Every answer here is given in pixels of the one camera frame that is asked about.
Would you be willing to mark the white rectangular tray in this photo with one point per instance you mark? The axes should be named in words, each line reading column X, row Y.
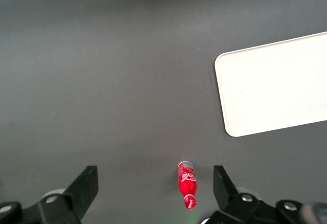
column 268, row 88

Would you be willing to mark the red coke bottle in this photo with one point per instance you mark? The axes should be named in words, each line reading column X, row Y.
column 187, row 185

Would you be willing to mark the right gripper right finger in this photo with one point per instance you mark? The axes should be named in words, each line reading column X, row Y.
column 227, row 196

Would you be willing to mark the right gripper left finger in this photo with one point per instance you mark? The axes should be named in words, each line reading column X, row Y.
column 76, row 196

